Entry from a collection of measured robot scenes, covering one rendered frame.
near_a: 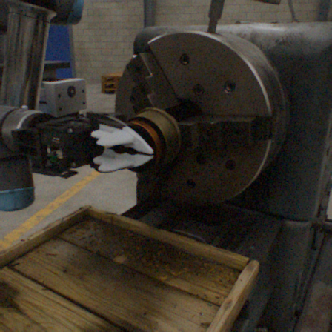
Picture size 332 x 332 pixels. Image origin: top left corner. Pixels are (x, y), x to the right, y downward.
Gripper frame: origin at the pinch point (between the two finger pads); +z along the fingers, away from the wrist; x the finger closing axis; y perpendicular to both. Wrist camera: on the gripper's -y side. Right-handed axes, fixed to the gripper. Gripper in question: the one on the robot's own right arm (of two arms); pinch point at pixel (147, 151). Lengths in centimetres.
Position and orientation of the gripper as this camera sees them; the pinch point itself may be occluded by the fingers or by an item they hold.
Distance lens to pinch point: 46.2
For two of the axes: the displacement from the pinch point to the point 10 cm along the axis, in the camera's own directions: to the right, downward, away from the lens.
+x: 0.0, -9.4, -3.3
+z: 8.4, 1.8, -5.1
